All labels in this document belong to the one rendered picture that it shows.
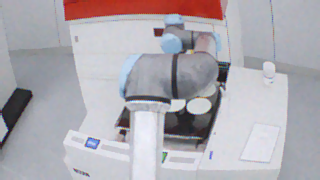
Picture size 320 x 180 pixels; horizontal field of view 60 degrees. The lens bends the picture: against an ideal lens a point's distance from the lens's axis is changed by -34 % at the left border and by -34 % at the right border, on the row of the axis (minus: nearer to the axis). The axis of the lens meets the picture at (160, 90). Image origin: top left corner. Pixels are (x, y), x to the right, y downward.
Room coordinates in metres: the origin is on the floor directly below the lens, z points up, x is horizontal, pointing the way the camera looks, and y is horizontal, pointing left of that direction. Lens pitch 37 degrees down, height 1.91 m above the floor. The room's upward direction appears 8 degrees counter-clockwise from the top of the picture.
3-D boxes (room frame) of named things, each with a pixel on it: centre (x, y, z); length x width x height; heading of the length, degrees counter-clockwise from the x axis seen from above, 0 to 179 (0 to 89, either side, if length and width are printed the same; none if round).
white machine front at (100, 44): (1.55, 0.05, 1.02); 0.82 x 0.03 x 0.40; 68
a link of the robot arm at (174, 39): (1.22, -0.08, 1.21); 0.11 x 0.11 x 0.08; 77
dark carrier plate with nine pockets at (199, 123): (1.27, -0.04, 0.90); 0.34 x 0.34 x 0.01; 68
